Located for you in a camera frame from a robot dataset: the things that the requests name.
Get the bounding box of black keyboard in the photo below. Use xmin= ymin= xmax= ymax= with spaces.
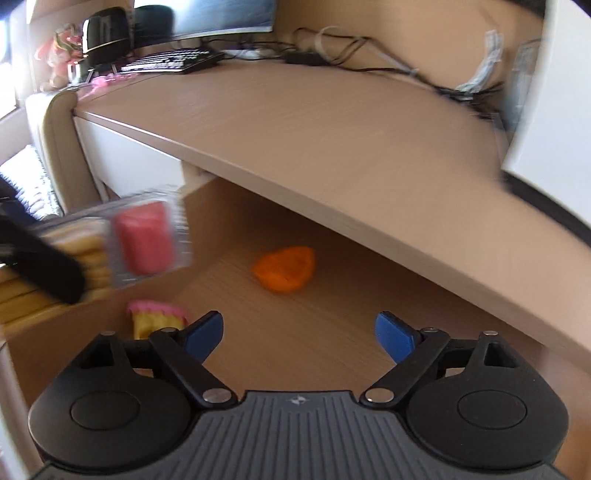
xmin=120 ymin=48 xmax=225 ymax=74

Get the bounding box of black computer monitor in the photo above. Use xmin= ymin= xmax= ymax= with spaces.
xmin=133 ymin=0 xmax=277 ymax=40

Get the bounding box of white computer tower case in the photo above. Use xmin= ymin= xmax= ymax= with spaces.
xmin=502 ymin=1 xmax=590 ymax=243

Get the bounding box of pink plastic hair clip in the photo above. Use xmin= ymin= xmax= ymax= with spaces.
xmin=89 ymin=73 xmax=136 ymax=94

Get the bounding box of black power adapter with cables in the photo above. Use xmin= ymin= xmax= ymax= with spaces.
xmin=221 ymin=26 xmax=505 ymax=121

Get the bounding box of pink plush toy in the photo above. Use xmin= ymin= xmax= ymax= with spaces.
xmin=35 ymin=23 xmax=83 ymax=92

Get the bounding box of white bundled cable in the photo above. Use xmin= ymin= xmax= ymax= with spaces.
xmin=454 ymin=29 xmax=505 ymax=96

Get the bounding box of white quilted bed cover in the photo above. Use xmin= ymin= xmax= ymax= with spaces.
xmin=1 ymin=145 xmax=63 ymax=220

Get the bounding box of black rounded speaker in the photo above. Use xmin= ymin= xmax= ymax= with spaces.
xmin=82 ymin=7 xmax=131 ymax=68

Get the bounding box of orange plastic half shell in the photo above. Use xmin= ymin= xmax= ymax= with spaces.
xmin=252 ymin=246 xmax=317 ymax=294

